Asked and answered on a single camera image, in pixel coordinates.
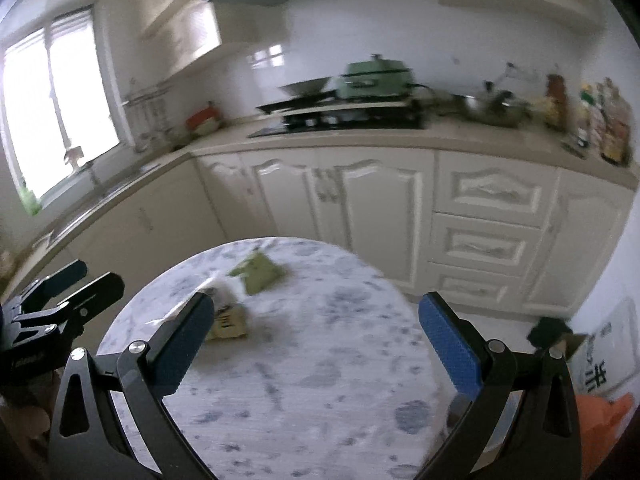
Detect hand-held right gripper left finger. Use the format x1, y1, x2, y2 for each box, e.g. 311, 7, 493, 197
47, 291, 217, 480

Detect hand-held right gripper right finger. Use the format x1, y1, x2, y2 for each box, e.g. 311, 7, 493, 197
415, 291, 583, 480

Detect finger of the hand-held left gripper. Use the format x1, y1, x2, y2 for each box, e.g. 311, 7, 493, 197
14, 272, 126, 335
20, 259, 89, 312

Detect yellow printed paper bag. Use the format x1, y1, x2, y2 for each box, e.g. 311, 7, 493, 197
204, 305, 249, 343

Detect orange plastic bag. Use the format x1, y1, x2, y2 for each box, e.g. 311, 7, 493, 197
572, 390, 636, 480

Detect steel kitchen sink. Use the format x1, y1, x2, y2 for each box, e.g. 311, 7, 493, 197
47, 160, 163, 248

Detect green bottle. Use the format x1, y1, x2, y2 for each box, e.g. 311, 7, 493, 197
20, 187, 42, 216

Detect metal faucet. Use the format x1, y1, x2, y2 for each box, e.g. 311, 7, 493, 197
75, 160, 108, 198

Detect black floor object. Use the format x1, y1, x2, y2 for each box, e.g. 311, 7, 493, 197
527, 316, 573, 348

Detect green packet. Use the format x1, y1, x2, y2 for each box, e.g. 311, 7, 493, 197
229, 251, 290, 295

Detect white printed cardboard box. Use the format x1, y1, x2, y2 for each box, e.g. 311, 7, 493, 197
565, 297, 640, 401

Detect cream lower kitchen cabinets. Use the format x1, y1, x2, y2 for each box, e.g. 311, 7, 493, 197
0, 147, 631, 321

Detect kitchen window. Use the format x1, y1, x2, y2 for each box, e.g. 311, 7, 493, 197
0, 5, 123, 211

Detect metal utensil rack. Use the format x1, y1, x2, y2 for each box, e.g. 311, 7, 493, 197
122, 85, 171, 153

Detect red pot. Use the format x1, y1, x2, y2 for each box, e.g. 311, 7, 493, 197
186, 105, 221, 128

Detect beige kitchen countertop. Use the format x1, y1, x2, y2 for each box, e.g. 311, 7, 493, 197
0, 110, 640, 281

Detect steel cooking pot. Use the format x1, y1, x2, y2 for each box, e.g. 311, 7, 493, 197
452, 91, 531, 128

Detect black gas stove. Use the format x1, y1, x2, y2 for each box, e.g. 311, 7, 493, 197
248, 112, 426, 139

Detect tall brown oil bottle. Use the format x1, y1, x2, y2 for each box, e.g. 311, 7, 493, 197
544, 74, 568, 131

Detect black induction cooker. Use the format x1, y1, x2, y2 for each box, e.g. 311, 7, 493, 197
256, 91, 341, 113

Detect row of condiment bottles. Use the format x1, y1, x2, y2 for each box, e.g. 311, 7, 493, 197
570, 77, 633, 166

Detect green electric pot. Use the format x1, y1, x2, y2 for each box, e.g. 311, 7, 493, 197
336, 55, 416, 101

